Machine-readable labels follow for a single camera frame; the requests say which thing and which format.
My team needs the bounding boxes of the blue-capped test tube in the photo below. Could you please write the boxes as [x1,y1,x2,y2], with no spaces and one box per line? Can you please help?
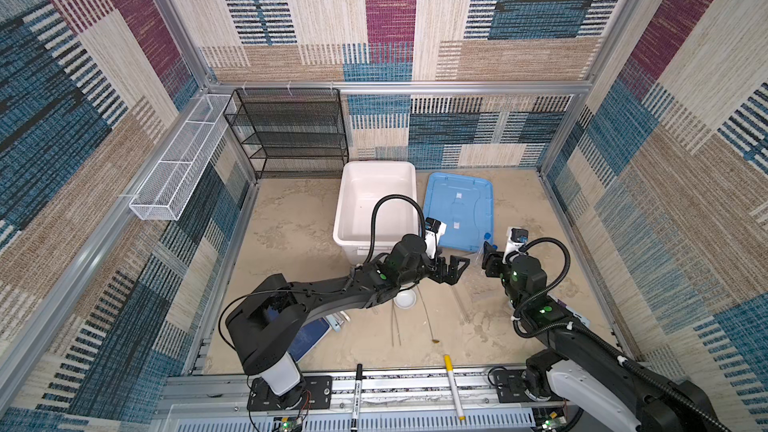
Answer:
[450,286,470,325]
[476,232,495,268]

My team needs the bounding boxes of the white plastic bin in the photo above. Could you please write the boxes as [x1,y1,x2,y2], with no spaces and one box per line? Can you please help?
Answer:
[333,161,418,265]

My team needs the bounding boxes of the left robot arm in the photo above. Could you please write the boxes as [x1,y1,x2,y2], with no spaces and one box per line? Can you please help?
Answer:
[224,234,470,396]

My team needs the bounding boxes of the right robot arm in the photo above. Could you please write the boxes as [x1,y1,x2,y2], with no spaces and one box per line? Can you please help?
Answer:
[482,237,727,431]

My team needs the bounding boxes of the white ceramic dish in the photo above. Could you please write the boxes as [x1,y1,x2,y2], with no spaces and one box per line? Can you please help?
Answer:
[394,289,418,310]

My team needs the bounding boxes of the blue plastic lid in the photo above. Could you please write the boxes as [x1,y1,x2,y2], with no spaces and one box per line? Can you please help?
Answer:
[423,172,494,253]

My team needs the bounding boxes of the metal tweezers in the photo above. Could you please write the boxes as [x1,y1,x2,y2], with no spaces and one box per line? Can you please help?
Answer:
[390,304,402,347]

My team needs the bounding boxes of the long metal spatula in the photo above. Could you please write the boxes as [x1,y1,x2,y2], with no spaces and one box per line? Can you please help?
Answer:
[416,285,440,344]

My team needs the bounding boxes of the yellow-capped white marker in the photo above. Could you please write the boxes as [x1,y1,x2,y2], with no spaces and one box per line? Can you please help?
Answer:
[443,354,466,423]

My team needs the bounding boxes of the colourful treehouse paperback book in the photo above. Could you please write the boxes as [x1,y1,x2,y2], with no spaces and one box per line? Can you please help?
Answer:
[557,299,591,328]

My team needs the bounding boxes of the black marker pen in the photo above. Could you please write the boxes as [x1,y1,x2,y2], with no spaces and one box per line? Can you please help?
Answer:
[350,363,364,432]

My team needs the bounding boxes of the blue notebook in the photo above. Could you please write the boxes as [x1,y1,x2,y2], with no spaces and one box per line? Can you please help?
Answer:
[288,318,332,362]

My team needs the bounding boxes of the black mesh shelf rack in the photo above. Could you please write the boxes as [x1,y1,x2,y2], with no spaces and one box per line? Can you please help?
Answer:
[224,88,349,179]

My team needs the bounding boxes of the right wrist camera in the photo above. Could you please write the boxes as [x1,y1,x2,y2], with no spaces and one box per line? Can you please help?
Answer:
[503,227,529,263]

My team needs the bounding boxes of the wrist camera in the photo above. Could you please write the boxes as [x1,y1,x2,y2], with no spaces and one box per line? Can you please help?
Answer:
[503,227,529,263]
[425,218,447,259]

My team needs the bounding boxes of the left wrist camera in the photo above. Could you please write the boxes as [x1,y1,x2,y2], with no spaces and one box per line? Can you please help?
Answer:
[425,218,447,259]

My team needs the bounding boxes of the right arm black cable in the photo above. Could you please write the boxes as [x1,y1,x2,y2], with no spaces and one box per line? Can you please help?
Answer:
[512,236,733,432]

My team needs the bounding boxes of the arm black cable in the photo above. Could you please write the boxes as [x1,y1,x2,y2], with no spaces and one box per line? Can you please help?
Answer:
[512,236,733,432]
[365,193,428,265]

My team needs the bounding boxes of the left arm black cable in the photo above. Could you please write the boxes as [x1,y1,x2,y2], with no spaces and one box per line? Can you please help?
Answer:
[365,193,428,265]

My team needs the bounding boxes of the white wire basket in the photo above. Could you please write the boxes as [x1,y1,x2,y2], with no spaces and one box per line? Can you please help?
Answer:
[129,94,230,221]

